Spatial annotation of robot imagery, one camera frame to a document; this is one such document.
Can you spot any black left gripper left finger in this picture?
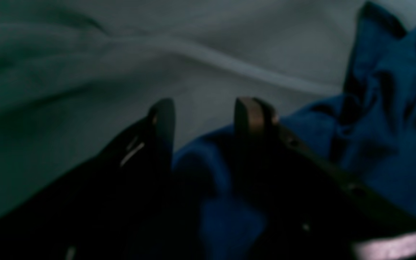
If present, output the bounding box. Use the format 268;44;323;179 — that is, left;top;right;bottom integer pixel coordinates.
0;98;176;260

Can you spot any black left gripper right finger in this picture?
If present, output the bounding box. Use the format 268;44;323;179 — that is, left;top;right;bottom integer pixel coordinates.
234;97;416;260

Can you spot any blue t-shirt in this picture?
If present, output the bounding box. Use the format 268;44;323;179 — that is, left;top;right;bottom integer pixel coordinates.
136;0;416;260

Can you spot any light blue table cloth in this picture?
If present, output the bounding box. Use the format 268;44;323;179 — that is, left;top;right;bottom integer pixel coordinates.
0;0;365;216

